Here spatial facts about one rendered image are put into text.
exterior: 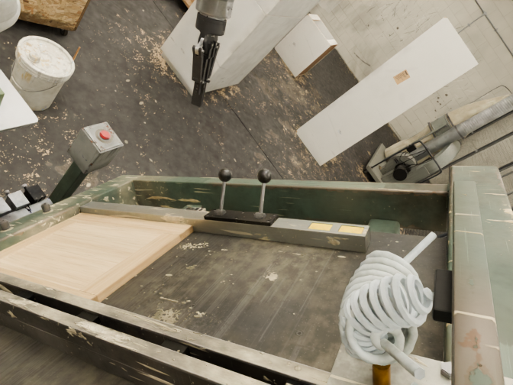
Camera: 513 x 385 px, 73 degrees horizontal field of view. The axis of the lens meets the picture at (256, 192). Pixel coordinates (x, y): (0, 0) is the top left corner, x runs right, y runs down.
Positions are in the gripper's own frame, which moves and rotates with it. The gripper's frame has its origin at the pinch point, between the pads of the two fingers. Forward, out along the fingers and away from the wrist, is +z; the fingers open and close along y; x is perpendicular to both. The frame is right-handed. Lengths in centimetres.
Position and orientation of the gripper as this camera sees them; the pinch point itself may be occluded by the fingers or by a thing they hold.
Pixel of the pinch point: (198, 93)
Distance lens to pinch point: 102.1
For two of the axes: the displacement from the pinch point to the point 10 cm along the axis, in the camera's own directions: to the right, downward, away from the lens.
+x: -9.2, -3.8, 1.1
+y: 3.0, -4.7, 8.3
